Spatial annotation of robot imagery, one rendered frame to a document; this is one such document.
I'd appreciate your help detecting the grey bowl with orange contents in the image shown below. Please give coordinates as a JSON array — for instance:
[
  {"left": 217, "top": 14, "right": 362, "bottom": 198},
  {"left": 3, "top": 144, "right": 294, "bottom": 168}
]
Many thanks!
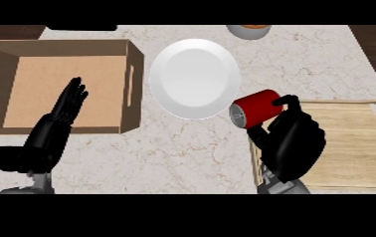
[{"left": 224, "top": 25, "right": 273, "bottom": 41}]

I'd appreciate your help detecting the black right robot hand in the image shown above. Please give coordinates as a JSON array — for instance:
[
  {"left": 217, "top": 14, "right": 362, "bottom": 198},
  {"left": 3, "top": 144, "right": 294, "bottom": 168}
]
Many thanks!
[{"left": 245, "top": 94, "right": 328, "bottom": 184}]

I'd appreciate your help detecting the dark brown wooden block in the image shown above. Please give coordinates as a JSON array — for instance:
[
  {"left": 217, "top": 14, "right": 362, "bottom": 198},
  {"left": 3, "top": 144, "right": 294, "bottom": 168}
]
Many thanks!
[{"left": 0, "top": 25, "right": 47, "bottom": 41}]

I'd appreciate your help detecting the brown wooden box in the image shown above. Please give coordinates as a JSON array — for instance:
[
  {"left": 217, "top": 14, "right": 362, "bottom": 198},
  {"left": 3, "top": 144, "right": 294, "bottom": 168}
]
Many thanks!
[{"left": 0, "top": 39, "right": 146, "bottom": 135}]

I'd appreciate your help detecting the dark brown wooden panel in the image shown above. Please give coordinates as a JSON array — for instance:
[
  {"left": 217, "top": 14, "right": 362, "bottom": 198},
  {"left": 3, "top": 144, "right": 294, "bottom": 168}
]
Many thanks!
[{"left": 347, "top": 25, "right": 376, "bottom": 72}]

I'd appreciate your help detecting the red can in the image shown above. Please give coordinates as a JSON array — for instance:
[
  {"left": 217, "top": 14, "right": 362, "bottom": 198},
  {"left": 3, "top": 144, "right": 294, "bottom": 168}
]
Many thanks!
[{"left": 227, "top": 89, "right": 286, "bottom": 129}]

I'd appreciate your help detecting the pale wooden tray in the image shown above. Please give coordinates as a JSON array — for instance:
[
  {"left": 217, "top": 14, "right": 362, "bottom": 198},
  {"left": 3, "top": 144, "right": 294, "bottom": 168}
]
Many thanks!
[{"left": 248, "top": 99, "right": 376, "bottom": 192}]

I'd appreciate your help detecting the black appliance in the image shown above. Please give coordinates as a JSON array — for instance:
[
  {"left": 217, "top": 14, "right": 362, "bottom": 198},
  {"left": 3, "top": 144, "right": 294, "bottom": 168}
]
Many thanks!
[{"left": 46, "top": 25, "right": 120, "bottom": 32}]

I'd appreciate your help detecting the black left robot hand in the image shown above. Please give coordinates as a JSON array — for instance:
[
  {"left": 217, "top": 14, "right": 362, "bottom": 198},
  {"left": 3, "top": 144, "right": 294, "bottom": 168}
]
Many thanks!
[{"left": 0, "top": 77, "right": 92, "bottom": 175}]

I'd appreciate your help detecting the white plate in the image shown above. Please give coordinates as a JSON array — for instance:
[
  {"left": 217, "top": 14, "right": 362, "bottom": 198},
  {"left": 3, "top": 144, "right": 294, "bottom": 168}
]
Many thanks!
[{"left": 149, "top": 38, "right": 242, "bottom": 120}]

